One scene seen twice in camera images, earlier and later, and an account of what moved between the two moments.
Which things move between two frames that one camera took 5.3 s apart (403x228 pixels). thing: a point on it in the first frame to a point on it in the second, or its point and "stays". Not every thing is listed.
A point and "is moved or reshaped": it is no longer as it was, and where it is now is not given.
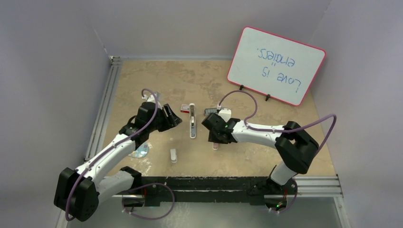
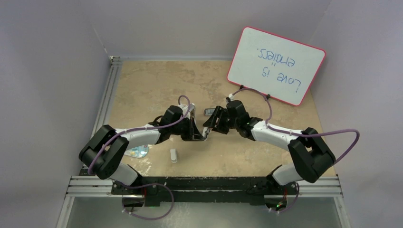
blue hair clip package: x=141 y=152 stays
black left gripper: x=167 y=124 to x=192 y=134
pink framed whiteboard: x=275 y=66 stays
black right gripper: x=213 y=138 to x=212 y=121
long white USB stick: x=192 y=120 is moved or reshaped
